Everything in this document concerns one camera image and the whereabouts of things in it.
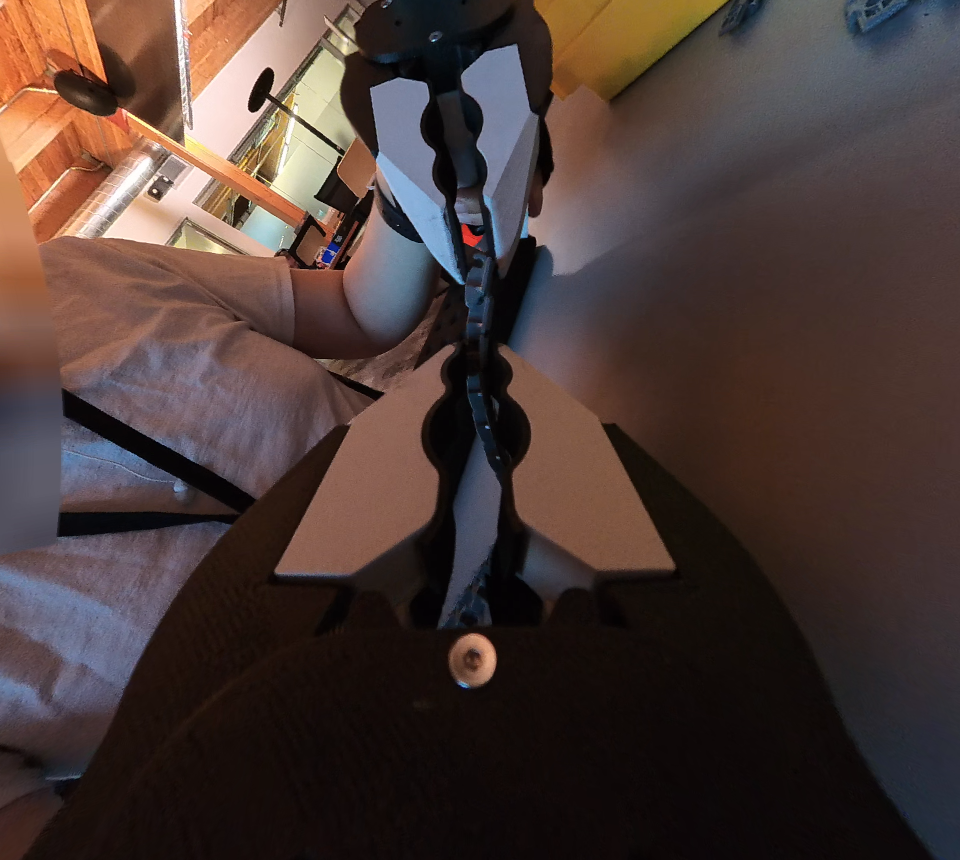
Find silver duct with grille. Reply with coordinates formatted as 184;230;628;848
63;142;194;240

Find person's left forearm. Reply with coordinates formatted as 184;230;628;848
288;193;445;360

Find tan office chair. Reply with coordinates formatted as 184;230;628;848
336;137;378;192

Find grey toy track chain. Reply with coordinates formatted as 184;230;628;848
438;298;524;630

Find black wrist band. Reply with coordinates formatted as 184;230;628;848
373;189;423;245

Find black harness strap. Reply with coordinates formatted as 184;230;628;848
61;388;258;515
58;510;241;539

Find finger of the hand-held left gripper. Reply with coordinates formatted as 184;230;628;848
369;76;470;286
459;44;543;263

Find black perforated chair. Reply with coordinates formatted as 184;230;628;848
390;236;543;389

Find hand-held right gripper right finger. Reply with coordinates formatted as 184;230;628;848
493;343;678;627

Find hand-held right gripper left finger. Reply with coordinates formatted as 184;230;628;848
276;344;462;627

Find grey desk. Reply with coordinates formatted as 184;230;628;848
510;0;960;846

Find black ceiling pole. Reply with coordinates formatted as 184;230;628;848
247;67;348;155

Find black dome ceiling fixture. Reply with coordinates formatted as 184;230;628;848
51;69;121;116

